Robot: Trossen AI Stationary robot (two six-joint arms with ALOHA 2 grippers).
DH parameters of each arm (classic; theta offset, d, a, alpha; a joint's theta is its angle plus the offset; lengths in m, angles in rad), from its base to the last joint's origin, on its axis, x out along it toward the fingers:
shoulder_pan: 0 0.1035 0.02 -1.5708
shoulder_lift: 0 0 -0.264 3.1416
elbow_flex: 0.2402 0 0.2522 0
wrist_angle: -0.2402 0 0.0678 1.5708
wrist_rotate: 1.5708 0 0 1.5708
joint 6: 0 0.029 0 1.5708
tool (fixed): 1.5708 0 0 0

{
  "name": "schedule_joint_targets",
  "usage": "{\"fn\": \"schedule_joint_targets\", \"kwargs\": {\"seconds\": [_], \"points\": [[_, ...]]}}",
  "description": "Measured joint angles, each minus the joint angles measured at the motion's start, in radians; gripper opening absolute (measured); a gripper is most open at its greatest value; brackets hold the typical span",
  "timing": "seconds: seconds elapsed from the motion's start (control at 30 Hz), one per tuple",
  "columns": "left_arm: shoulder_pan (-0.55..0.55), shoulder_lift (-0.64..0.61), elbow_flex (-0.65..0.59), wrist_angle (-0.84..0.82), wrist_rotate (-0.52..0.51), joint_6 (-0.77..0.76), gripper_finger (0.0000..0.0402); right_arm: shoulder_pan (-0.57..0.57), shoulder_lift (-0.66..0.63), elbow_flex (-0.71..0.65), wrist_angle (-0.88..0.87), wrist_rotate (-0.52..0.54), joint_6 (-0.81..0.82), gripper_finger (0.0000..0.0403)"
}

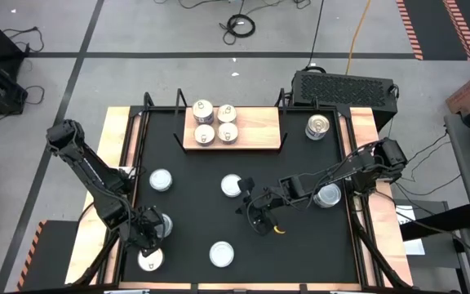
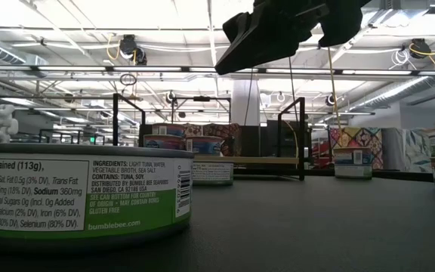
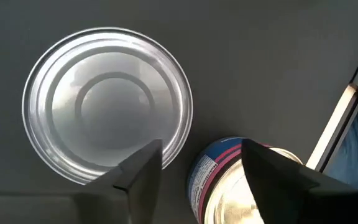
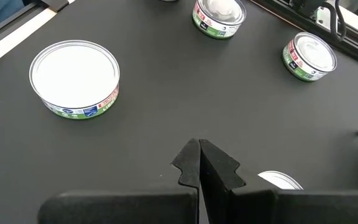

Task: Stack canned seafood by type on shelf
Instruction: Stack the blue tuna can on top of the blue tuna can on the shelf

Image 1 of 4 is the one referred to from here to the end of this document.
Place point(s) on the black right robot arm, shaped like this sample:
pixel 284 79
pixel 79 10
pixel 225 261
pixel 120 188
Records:
pixel 341 171

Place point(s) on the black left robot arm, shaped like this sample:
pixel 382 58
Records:
pixel 92 175

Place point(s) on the black table mat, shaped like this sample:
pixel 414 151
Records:
pixel 186 232

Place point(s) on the black orange-striped floor mat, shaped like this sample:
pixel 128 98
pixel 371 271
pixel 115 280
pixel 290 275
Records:
pixel 435 28
pixel 53 253

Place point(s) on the black perforated computer case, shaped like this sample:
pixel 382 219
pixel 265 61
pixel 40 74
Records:
pixel 341 92

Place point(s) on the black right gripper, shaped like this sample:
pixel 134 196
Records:
pixel 261 204

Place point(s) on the wooden shelf with black frame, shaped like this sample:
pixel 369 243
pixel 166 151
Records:
pixel 259 130

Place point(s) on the black beam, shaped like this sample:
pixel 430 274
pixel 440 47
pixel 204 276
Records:
pixel 443 222

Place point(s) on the white paper sheet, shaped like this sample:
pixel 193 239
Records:
pixel 406 214

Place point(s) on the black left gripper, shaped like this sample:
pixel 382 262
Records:
pixel 142 228

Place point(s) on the black metal table frame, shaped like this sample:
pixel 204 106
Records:
pixel 343 113

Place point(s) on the silver metal bracket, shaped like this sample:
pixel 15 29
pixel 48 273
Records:
pixel 345 292
pixel 127 291

